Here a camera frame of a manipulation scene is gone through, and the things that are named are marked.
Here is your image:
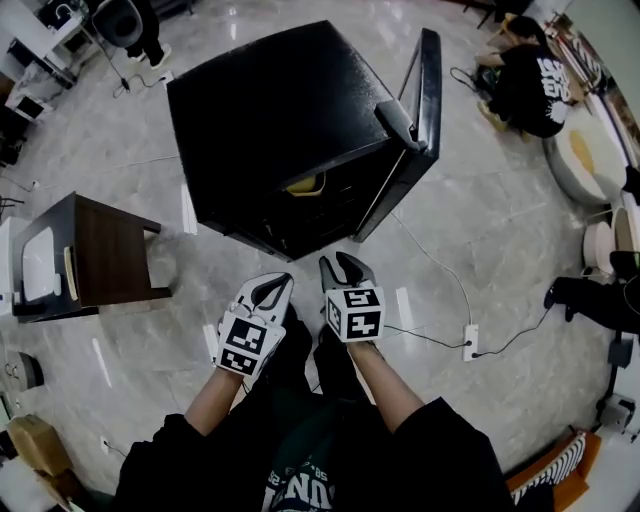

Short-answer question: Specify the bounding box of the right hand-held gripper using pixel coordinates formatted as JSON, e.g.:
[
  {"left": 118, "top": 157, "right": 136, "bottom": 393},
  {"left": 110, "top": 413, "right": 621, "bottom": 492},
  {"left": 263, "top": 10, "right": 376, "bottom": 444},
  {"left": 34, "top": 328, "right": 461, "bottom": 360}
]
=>
[{"left": 318, "top": 251, "right": 387, "bottom": 344}]

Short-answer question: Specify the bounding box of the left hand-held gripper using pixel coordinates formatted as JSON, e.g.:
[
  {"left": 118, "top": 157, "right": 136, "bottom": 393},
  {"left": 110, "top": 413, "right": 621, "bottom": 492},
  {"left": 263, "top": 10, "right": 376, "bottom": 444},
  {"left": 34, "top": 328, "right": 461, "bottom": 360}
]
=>
[{"left": 215, "top": 271, "right": 296, "bottom": 379}]

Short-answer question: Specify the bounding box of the yellow plastic bowl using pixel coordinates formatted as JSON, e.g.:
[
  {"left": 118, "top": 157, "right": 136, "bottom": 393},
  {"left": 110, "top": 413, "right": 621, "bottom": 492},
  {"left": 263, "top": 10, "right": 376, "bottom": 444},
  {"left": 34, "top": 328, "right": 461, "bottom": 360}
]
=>
[{"left": 285, "top": 170, "right": 328, "bottom": 197}]

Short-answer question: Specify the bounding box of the black cabinet with door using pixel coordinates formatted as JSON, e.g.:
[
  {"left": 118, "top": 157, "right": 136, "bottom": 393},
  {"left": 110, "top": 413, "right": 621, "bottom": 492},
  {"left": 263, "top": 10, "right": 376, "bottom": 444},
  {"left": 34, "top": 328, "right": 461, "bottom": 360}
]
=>
[{"left": 165, "top": 19, "right": 444, "bottom": 263}]

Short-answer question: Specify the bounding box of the person's right forearm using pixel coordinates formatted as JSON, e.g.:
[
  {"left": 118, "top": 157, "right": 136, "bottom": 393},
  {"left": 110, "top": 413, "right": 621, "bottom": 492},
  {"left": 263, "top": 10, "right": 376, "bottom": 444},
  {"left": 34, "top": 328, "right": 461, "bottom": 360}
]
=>
[{"left": 346, "top": 340, "right": 427, "bottom": 434}]

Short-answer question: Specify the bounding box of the person's left forearm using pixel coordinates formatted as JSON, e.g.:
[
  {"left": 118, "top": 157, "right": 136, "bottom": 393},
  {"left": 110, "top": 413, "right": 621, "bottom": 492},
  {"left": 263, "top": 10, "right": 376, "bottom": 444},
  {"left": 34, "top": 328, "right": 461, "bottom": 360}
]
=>
[{"left": 184, "top": 366, "right": 247, "bottom": 437}]

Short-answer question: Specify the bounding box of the dark wooden side table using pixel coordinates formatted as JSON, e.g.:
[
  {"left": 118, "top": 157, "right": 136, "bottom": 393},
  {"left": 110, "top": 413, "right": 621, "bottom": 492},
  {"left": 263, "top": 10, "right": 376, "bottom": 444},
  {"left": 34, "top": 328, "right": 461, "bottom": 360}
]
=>
[{"left": 10, "top": 190, "right": 174, "bottom": 324}]

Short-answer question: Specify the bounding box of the person's black green clothing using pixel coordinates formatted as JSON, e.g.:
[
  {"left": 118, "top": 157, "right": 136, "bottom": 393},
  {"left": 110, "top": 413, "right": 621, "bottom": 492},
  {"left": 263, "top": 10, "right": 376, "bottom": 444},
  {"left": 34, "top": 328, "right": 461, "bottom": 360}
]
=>
[{"left": 111, "top": 304, "right": 517, "bottom": 512}]

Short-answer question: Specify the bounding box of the light wooden flat block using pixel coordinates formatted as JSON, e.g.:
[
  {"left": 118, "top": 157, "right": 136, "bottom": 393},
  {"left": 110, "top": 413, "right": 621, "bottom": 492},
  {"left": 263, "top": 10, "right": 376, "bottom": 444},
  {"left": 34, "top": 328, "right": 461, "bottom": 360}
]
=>
[{"left": 63, "top": 244, "right": 81, "bottom": 303}]

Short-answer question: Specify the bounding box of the white rectangular tray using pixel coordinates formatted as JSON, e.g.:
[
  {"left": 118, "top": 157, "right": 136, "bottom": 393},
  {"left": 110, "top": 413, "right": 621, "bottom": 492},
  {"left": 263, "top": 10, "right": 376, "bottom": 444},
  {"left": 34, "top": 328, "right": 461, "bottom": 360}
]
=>
[{"left": 21, "top": 226, "right": 58, "bottom": 303}]

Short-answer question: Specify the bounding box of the grey round bin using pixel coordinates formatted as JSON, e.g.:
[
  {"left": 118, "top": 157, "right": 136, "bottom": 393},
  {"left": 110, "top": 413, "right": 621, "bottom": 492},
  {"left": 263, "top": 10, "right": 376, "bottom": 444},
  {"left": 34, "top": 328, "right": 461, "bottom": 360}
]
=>
[{"left": 4, "top": 349, "right": 46, "bottom": 392}]

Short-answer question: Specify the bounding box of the round white stool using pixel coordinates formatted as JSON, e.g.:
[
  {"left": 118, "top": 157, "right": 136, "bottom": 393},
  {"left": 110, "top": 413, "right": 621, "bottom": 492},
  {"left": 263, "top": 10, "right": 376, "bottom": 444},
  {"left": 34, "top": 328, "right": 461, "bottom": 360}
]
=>
[{"left": 581, "top": 204, "right": 640, "bottom": 277}]

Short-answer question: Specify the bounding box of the white round tub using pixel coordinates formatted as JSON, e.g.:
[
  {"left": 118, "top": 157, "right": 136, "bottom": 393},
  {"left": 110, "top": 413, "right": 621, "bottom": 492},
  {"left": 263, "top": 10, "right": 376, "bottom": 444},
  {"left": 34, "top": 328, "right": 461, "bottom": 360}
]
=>
[{"left": 543, "top": 106, "right": 629, "bottom": 207}]

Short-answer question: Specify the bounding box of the white cabinet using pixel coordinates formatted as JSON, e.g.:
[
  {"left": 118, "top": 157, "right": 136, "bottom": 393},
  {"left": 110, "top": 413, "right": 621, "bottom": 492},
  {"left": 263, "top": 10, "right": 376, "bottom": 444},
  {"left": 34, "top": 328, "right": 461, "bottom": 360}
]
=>
[{"left": 0, "top": 216, "right": 22, "bottom": 317}]

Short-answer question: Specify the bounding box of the striped orange seat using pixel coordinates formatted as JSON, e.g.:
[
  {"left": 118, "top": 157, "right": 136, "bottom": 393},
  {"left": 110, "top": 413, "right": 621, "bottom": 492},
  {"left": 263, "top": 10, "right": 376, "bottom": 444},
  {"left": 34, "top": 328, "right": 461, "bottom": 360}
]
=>
[{"left": 504, "top": 431, "right": 602, "bottom": 512}]

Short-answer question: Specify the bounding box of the white power cable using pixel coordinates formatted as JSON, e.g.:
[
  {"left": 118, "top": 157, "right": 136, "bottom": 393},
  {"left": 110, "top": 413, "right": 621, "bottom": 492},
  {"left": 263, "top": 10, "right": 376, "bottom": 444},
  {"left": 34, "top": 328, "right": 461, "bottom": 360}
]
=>
[{"left": 389, "top": 211, "right": 474, "bottom": 327}]

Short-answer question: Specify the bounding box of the thin black cable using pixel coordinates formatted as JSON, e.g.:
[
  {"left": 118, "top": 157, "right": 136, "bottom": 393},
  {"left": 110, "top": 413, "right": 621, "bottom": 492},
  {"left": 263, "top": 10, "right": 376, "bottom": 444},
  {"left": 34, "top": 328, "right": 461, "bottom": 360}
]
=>
[{"left": 381, "top": 304, "right": 557, "bottom": 359}]

